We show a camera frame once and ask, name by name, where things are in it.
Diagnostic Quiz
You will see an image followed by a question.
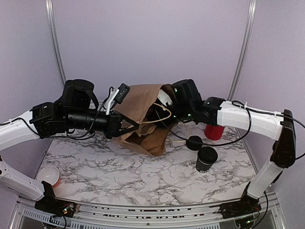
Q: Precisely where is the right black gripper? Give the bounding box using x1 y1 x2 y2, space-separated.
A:
147 99 193 128

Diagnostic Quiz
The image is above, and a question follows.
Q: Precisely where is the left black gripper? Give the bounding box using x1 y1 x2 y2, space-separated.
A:
66 109 140 140

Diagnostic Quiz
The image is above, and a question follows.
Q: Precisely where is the brown paper bag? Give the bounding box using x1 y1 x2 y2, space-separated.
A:
112 84 174 156

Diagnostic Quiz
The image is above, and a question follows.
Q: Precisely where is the black plastic cup lid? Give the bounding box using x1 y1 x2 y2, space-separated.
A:
197 146 218 164

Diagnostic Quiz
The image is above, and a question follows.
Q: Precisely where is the black paper coffee cup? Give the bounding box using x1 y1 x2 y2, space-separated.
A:
195 158 216 173

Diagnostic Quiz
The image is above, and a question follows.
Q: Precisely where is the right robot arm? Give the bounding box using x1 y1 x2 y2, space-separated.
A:
156 79 297 219

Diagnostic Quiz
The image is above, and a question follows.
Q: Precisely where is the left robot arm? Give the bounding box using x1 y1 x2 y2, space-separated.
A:
0 79 139 219

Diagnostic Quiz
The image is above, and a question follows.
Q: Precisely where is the red cylindrical container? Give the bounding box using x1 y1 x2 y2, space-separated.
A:
204 125 225 141

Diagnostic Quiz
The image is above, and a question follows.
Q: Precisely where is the white and orange bowl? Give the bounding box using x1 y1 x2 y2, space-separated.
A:
36 166 60 187

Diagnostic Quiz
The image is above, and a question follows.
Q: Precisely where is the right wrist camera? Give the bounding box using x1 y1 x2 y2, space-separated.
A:
157 89 173 106

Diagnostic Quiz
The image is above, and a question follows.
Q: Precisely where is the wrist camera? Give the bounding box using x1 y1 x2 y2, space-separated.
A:
104 83 130 115
157 89 173 106

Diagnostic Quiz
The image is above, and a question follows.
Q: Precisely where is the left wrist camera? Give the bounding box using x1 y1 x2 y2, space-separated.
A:
104 83 130 115

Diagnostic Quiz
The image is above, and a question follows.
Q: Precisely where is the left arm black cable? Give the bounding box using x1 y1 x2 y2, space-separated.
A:
0 85 115 141

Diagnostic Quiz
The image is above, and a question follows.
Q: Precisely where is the right aluminium frame post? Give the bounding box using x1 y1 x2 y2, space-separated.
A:
227 0 257 101

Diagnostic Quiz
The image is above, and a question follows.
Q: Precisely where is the aluminium frame post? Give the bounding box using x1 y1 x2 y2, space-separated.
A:
227 0 257 101
45 0 67 86

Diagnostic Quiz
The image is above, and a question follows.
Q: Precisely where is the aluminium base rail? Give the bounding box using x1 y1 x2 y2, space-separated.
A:
8 193 287 229

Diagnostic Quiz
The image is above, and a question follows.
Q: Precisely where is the left aluminium frame post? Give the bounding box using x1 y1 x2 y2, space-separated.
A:
45 0 67 86

